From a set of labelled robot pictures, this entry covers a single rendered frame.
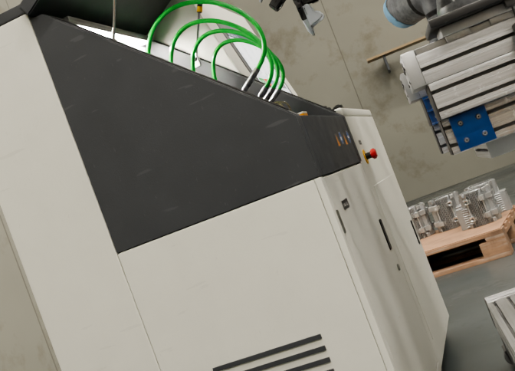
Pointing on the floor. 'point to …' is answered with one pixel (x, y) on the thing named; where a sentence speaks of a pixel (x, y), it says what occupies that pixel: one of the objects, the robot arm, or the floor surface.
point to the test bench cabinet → (260, 290)
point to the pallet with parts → (466, 226)
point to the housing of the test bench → (60, 218)
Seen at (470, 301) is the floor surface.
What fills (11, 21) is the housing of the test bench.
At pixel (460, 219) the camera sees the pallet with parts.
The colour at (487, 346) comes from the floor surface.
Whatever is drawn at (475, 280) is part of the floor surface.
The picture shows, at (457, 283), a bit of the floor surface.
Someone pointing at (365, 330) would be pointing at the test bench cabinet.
